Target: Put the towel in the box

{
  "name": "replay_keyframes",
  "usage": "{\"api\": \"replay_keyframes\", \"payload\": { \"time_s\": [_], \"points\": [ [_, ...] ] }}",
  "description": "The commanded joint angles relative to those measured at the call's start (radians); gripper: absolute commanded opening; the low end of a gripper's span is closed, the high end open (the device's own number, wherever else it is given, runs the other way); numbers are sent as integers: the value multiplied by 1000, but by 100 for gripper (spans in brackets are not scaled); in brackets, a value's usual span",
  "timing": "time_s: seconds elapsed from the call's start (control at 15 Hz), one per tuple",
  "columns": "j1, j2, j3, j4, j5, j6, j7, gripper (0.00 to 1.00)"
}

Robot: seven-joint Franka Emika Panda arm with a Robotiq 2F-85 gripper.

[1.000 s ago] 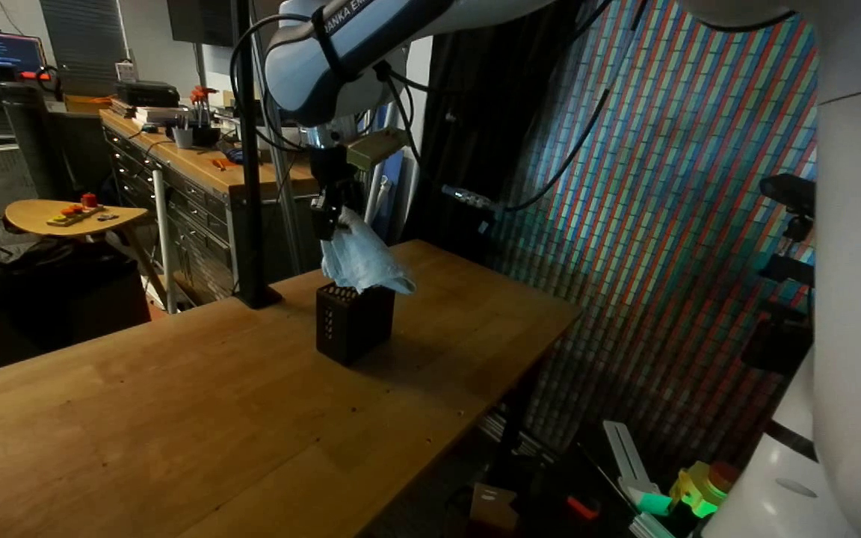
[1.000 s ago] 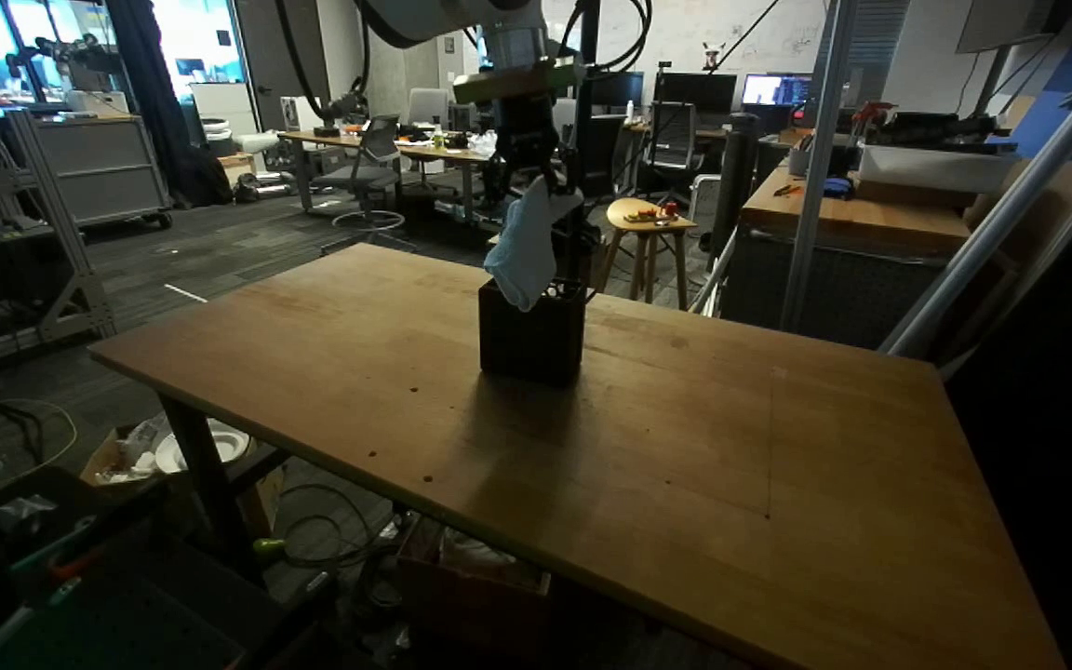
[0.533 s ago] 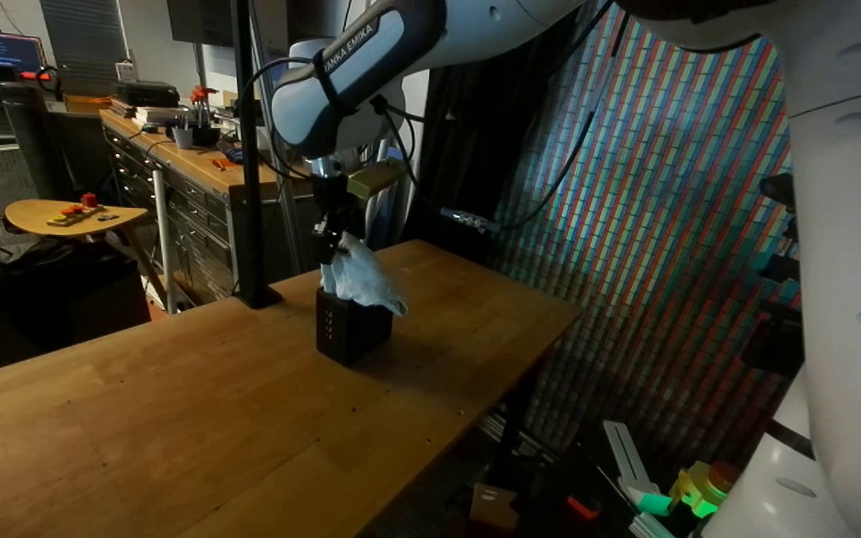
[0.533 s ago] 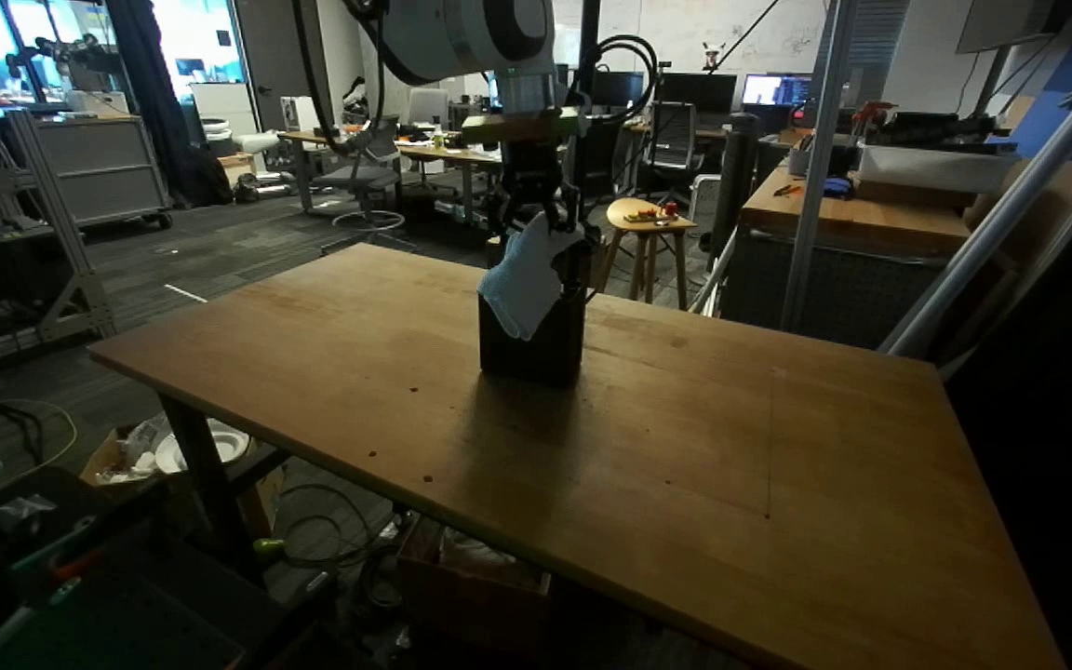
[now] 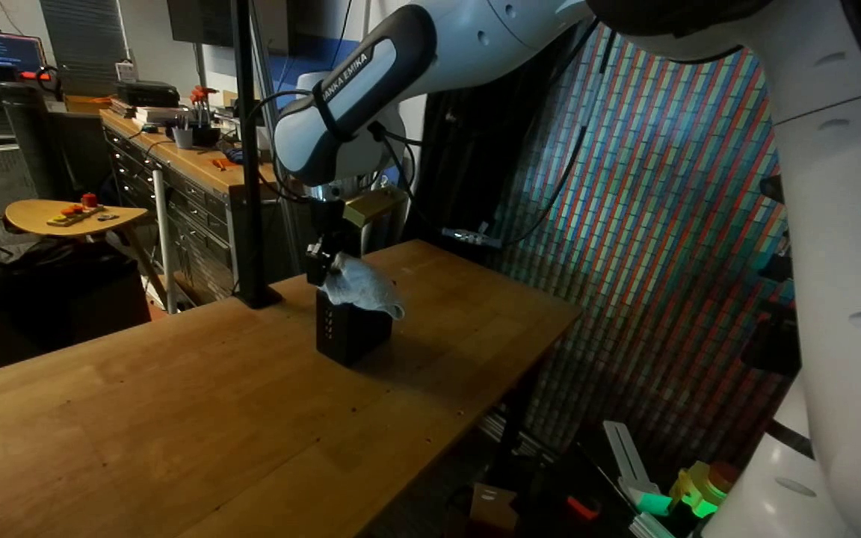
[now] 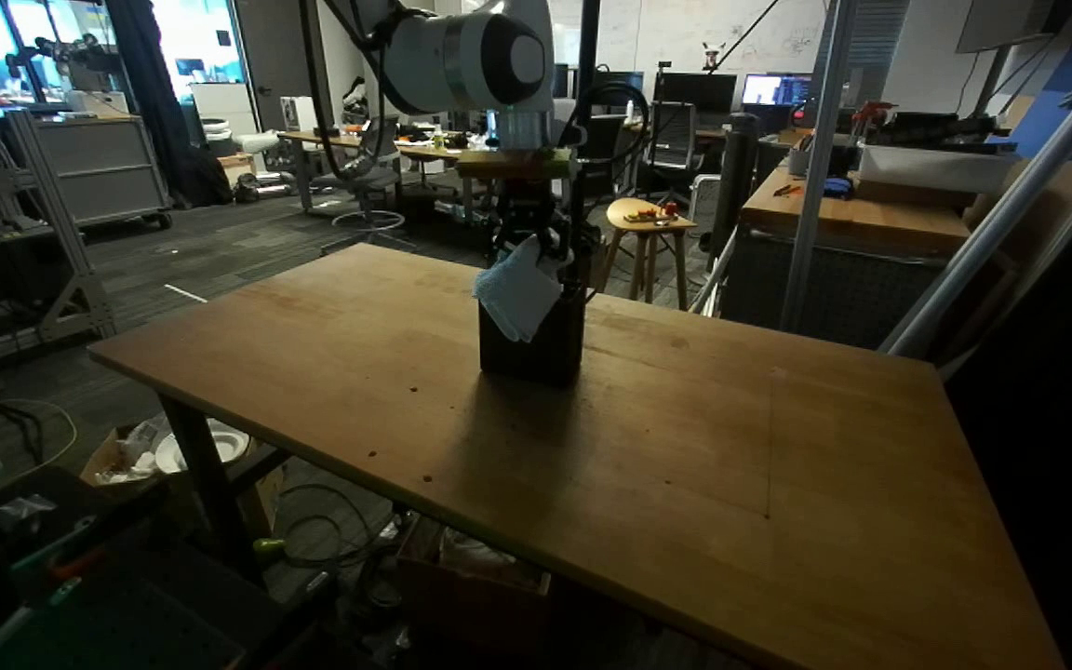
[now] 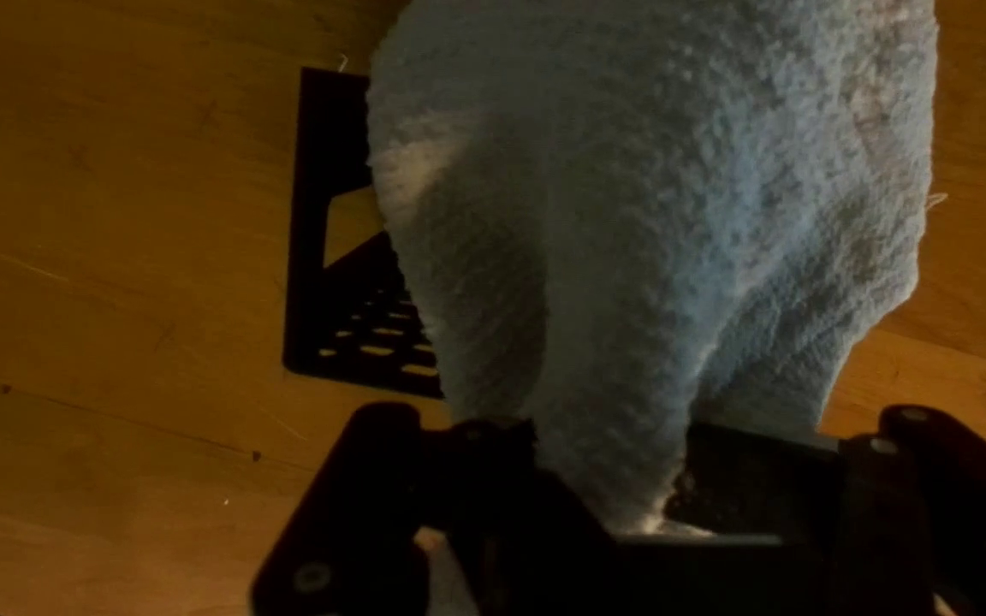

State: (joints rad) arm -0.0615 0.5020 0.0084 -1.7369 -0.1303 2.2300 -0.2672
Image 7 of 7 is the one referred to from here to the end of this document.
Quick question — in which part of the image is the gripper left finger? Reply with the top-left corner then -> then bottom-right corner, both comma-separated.
250,402 -> 622,616

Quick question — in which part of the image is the black perforated box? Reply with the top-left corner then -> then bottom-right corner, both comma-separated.
282,67 -> 446,400

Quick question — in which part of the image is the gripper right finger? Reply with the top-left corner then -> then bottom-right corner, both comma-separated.
664,404 -> 986,616

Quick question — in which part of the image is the light blue towel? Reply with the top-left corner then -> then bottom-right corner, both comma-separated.
365,0 -> 941,536

